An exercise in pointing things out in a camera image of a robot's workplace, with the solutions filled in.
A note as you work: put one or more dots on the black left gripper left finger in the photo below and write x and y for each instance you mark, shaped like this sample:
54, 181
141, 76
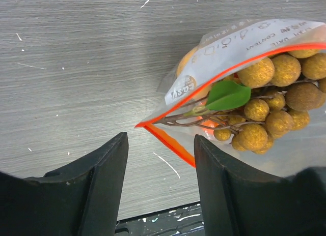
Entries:
80, 198

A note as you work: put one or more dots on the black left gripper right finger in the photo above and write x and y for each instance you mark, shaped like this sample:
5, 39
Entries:
238, 199

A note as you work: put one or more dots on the orange persimmon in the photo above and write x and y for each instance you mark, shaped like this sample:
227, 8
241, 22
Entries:
210, 123

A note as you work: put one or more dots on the brown longan bunch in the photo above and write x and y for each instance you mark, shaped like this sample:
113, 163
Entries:
261, 102

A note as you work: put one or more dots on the clear zip top bag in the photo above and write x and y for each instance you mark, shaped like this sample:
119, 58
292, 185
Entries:
226, 51

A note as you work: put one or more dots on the orange-yellow peach fruit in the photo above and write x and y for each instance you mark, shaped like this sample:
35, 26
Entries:
180, 70

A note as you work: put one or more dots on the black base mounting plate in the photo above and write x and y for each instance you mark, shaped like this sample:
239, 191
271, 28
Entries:
181, 220

